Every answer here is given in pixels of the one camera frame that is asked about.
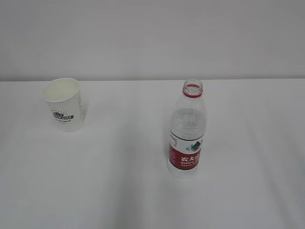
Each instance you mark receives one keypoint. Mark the clear Nongfu Spring water bottle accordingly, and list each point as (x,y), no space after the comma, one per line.
(187,128)

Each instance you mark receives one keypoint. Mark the white paper cup green logo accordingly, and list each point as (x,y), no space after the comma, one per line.
(63,97)

